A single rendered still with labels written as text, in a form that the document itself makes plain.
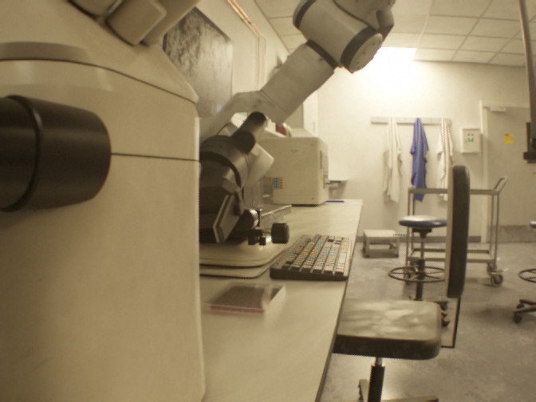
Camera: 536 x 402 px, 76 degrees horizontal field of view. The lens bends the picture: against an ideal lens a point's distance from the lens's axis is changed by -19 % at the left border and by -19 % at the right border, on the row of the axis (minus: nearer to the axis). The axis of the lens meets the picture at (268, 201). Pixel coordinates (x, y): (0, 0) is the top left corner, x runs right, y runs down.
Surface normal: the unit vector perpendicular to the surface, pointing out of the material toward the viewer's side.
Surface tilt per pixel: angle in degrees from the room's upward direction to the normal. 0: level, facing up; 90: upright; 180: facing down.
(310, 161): 90
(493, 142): 90
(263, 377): 0
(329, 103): 90
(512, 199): 90
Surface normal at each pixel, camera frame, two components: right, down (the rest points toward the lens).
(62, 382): 0.63, 0.06
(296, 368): 0.00, -1.00
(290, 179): -0.23, 0.05
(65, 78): 0.61, -0.22
